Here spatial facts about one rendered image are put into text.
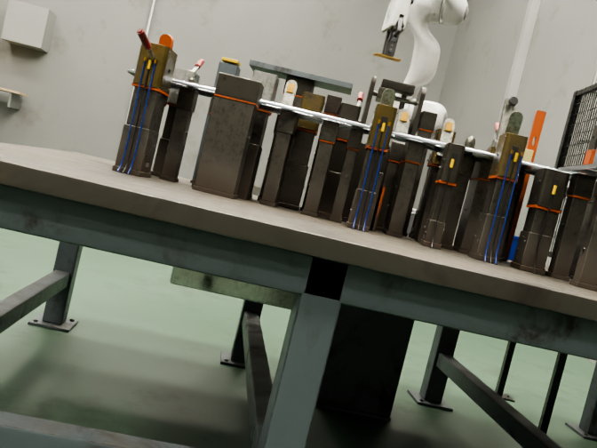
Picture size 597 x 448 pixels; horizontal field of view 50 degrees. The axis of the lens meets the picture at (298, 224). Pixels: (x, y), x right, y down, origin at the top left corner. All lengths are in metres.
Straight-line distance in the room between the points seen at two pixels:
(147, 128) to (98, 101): 8.95
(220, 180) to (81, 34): 9.26
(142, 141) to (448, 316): 0.97
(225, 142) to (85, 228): 0.69
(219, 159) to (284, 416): 0.80
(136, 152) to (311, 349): 0.83
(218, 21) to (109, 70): 1.88
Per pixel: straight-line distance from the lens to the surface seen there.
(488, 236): 1.78
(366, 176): 1.75
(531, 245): 1.83
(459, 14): 2.48
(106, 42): 10.87
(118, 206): 1.15
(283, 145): 1.92
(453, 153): 1.80
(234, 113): 1.80
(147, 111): 1.82
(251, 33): 10.74
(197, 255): 1.18
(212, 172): 1.79
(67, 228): 1.21
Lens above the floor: 0.77
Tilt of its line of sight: 3 degrees down
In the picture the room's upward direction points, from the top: 14 degrees clockwise
